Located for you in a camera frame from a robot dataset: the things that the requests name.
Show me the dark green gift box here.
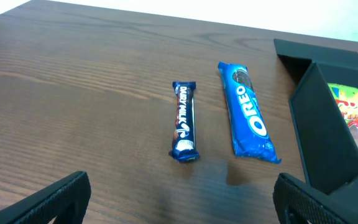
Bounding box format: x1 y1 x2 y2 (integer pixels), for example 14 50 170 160
274 39 358 194

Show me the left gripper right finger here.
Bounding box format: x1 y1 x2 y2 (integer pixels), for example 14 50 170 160
273 173 358 224

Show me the blue Oreo cookie pack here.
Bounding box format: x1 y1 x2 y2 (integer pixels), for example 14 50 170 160
218 62 281 164

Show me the Dairy Milk chocolate bar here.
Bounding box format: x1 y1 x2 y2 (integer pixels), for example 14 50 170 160
170 82 200 162

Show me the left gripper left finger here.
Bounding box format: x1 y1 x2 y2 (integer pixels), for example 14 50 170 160
0 171 91 224

